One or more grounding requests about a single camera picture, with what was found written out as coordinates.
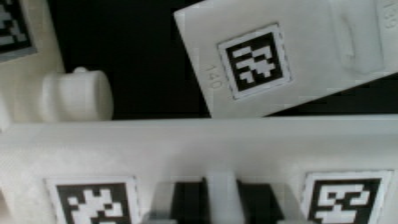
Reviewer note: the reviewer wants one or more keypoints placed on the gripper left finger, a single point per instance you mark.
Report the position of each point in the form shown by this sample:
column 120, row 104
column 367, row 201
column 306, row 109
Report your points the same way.
column 93, row 174

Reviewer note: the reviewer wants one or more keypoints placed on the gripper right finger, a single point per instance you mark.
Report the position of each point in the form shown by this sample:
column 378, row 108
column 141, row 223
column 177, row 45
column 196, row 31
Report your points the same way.
column 306, row 170

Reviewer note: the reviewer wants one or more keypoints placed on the white cabinet door panel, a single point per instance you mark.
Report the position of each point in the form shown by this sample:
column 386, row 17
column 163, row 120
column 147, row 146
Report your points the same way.
column 285, row 50

